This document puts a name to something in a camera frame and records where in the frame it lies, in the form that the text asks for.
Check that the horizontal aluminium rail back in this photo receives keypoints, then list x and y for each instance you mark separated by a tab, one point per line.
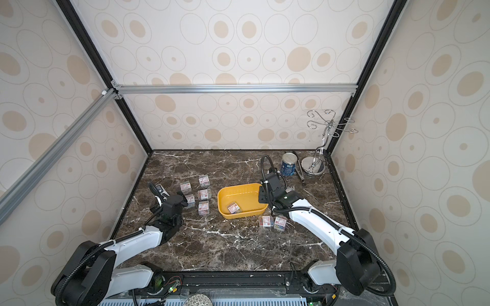
236	88

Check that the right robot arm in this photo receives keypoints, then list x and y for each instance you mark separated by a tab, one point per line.
357	266

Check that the aluminium rail left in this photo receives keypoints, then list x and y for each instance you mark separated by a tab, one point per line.
24	185

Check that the blue tin can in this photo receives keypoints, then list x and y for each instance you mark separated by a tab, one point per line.
288	164

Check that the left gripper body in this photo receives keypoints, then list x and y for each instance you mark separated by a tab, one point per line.
184	199

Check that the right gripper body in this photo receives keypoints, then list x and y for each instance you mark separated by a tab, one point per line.
266	195

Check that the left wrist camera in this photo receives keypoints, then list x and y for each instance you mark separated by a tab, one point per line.
158	190

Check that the black tool on table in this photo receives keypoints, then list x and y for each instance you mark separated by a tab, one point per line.
299	170

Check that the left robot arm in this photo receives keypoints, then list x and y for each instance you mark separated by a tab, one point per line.
93	272

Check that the yellow plastic storage tray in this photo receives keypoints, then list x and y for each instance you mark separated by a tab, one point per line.
247	198

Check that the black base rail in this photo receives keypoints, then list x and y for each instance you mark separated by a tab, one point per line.
203	288

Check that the chrome hook stand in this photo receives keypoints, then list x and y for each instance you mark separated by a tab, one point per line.
314	165

